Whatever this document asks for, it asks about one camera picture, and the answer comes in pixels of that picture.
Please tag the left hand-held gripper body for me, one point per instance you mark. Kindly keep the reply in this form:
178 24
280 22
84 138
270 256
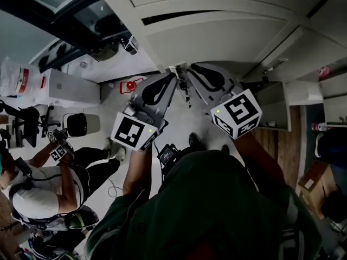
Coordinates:
128 131

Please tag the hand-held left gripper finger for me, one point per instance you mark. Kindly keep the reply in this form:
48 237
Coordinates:
168 99
143 87

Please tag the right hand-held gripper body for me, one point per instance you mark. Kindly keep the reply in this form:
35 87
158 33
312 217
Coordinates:
241 112

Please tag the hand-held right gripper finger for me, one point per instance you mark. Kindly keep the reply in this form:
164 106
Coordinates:
225 76
204 95

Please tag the person's right forearm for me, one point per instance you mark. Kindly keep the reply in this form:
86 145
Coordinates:
257 158

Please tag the person's left forearm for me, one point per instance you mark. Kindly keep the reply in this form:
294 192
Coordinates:
135 172

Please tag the dark key bunch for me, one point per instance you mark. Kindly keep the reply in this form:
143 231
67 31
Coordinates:
183 87

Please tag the small white cup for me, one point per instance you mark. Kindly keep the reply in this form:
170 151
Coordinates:
110 85

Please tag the white waste bin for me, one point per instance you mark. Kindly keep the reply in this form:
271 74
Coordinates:
92 124

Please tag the black cup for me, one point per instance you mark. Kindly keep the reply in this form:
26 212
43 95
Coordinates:
132 49

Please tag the black belt device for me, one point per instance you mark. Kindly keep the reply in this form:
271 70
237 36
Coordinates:
166 156

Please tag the person's left black shoe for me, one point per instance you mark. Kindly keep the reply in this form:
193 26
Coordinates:
195 141

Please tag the wooden slat platform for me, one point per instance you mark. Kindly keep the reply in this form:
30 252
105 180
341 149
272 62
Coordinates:
287 150

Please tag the white carton box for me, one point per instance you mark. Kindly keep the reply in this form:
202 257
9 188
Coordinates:
76 91

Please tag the red label plastic bottle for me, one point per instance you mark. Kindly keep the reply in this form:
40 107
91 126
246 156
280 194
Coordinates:
320 127

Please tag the red white packet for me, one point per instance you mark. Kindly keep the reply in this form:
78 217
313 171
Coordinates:
325 72

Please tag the brown cardboard box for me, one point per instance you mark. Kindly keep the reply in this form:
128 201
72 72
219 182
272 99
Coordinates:
311 183

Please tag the black office chair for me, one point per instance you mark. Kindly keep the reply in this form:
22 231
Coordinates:
27 120

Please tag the black framed glass partition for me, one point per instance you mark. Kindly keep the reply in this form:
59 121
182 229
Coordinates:
67 12

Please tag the person's green shirt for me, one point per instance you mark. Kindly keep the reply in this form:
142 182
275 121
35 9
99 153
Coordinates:
203 213

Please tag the clear plastic bag red label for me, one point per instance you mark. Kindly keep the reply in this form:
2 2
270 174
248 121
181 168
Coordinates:
16 77

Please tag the black bag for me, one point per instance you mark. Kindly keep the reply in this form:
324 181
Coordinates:
336 204

